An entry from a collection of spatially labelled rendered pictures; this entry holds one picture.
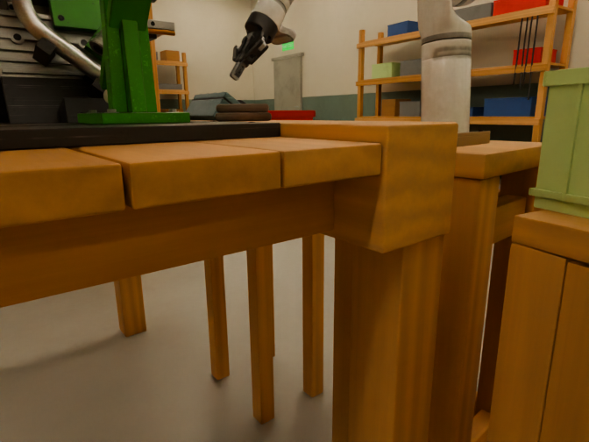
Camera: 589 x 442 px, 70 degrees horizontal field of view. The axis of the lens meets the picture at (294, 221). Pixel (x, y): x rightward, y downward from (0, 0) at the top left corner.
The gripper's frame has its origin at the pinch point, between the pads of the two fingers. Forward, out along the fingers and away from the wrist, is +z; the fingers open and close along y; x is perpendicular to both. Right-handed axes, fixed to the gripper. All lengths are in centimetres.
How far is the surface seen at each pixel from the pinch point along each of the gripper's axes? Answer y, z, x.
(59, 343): -92, 103, 29
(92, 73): 5.5, 21.2, -26.2
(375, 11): -446, -440, 354
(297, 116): -0.4, -2.1, 21.2
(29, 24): 3.5, 19.8, -37.6
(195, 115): 4.0, 15.8, -5.3
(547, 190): 70, 14, 14
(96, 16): -0.7, 10.2, -29.7
